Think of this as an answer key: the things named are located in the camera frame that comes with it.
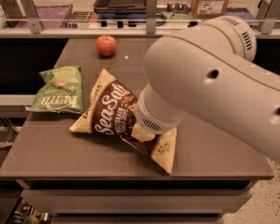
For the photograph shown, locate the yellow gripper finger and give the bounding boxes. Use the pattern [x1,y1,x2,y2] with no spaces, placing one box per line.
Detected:
[132,123,155,142]

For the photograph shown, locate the brown sea salt chip bag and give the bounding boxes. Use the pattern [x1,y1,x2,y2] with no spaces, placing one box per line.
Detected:
[70,69,177,174]

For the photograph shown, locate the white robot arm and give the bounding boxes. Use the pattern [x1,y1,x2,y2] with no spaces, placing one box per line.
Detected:
[135,16,280,164]

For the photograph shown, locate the green Kettle chip bag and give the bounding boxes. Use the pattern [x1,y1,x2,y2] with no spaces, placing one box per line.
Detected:
[25,65,83,114]

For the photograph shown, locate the red apple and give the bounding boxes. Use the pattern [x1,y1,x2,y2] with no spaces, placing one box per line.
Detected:
[96,35,118,57]

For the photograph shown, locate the items in lower bin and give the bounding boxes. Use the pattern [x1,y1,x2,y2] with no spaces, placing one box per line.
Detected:
[7,200,53,224]

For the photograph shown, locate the purple plastic crate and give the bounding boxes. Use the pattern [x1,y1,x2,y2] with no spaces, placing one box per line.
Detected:
[15,3,74,29]

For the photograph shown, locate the cardboard box with label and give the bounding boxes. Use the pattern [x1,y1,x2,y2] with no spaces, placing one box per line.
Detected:
[190,0,230,19]

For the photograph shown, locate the middle metal rail bracket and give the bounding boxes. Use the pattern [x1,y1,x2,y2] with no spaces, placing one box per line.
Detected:
[147,0,157,35]

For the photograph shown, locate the metal rail bracket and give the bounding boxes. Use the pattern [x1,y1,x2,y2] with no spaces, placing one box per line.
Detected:
[147,0,157,35]
[257,0,280,35]
[21,0,43,34]

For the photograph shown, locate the left metal rail bracket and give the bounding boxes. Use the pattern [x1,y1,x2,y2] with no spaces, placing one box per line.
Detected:
[21,0,43,34]

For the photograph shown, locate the right metal rail bracket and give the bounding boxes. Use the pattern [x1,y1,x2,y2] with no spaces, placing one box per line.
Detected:
[257,0,280,35]

